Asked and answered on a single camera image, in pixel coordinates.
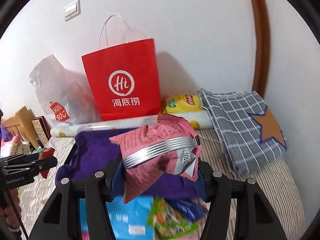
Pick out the green snack packet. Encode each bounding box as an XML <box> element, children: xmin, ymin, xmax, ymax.
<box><xmin>146</xmin><ymin>197</ymin><xmax>199</xmax><ymax>239</ymax></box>

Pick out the pink silver-band snack bag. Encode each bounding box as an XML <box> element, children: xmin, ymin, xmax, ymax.
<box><xmin>110</xmin><ymin>113</ymin><xmax>201</xmax><ymax>204</ymax></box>

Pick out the red candy packet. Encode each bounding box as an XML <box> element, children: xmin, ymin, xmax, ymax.
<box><xmin>39</xmin><ymin>147</ymin><xmax>57</xmax><ymax>179</ymax></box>

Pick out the dark blue snack packet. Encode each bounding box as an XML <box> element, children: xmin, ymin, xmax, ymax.
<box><xmin>167</xmin><ymin>198</ymin><xmax>208</xmax><ymax>222</ymax></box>

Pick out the person left hand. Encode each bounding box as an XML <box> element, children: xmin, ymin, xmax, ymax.
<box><xmin>1</xmin><ymin>191</ymin><xmax>22</xmax><ymax>239</ymax></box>

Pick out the pink plush toy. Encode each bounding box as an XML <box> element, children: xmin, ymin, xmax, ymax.
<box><xmin>1</xmin><ymin>135</ymin><xmax>30</xmax><ymax>158</ymax></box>

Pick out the striped quilt mattress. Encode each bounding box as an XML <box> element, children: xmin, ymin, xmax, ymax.
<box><xmin>20</xmin><ymin>128</ymin><xmax>305</xmax><ymax>239</ymax></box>

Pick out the wooden headboard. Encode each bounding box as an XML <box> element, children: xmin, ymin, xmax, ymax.
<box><xmin>1</xmin><ymin>106</ymin><xmax>40</xmax><ymax>149</ymax></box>

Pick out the purple towel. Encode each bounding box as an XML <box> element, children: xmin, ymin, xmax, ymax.
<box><xmin>55</xmin><ymin>128</ymin><xmax>200</xmax><ymax>199</ymax></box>

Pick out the blue tissue pack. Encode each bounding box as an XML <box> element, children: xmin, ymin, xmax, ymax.
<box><xmin>79</xmin><ymin>195</ymin><xmax>155</xmax><ymax>240</ymax></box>

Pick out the white Miniso plastic bag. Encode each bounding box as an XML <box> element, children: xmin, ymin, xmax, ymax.
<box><xmin>29</xmin><ymin>55</ymin><xmax>101</xmax><ymax>126</ymax></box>

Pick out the grey checked star cloth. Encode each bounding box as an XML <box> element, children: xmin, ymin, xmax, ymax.
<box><xmin>198</xmin><ymin>89</ymin><xmax>287</xmax><ymax>178</ymax></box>

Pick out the fruit-print paper roll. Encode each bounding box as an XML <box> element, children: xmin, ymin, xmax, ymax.
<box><xmin>50</xmin><ymin>111</ymin><xmax>213</xmax><ymax>137</ymax></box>

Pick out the red Haidilao paper bag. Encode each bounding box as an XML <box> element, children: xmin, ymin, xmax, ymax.
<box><xmin>82</xmin><ymin>24</ymin><xmax>161</xmax><ymax>121</ymax></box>

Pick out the yellow chips bag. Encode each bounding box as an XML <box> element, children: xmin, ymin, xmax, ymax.
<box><xmin>162</xmin><ymin>94</ymin><xmax>202</xmax><ymax>114</ymax></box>

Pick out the white wall switch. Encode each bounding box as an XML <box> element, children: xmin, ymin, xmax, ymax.
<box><xmin>63</xmin><ymin>0</ymin><xmax>81</xmax><ymax>22</ymax></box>

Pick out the brown wooden door frame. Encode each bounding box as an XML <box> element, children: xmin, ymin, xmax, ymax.
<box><xmin>251</xmin><ymin>0</ymin><xmax>271</xmax><ymax>98</ymax></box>

